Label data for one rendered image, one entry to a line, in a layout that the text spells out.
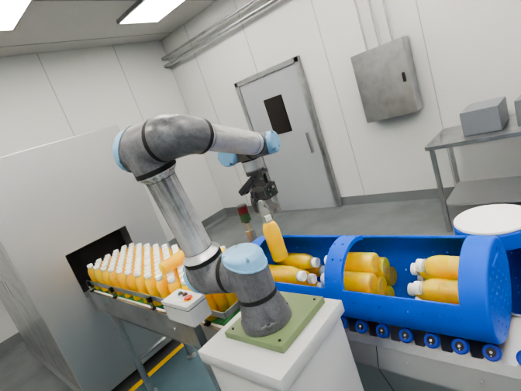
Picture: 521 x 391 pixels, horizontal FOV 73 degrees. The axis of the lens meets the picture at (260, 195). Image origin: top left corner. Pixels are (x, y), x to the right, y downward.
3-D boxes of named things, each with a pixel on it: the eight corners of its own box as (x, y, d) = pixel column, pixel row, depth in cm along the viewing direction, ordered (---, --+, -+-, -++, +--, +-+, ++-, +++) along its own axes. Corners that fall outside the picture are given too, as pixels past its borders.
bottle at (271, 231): (273, 264, 145) (258, 223, 140) (273, 257, 151) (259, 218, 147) (289, 260, 144) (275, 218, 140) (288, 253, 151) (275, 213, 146)
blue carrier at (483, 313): (501, 369, 89) (481, 269, 83) (254, 314, 150) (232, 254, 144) (516, 303, 108) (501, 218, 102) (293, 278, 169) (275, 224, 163)
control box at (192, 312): (194, 328, 146) (185, 306, 144) (169, 320, 160) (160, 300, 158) (212, 313, 153) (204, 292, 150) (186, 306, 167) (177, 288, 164)
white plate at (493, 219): (443, 215, 160) (444, 217, 160) (469, 240, 134) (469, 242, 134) (511, 198, 154) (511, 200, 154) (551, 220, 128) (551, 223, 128)
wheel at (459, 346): (467, 339, 97) (470, 338, 98) (450, 335, 100) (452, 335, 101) (468, 356, 96) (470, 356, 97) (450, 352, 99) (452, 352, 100)
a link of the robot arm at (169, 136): (174, 98, 79) (279, 125, 121) (141, 112, 85) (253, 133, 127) (181, 149, 79) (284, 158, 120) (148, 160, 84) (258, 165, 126)
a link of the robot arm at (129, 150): (230, 302, 101) (136, 124, 83) (192, 302, 109) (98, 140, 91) (249, 275, 110) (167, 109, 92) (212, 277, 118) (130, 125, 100)
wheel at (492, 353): (500, 344, 92) (502, 344, 93) (481, 341, 95) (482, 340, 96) (501, 364, 90) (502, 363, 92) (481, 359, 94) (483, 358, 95)
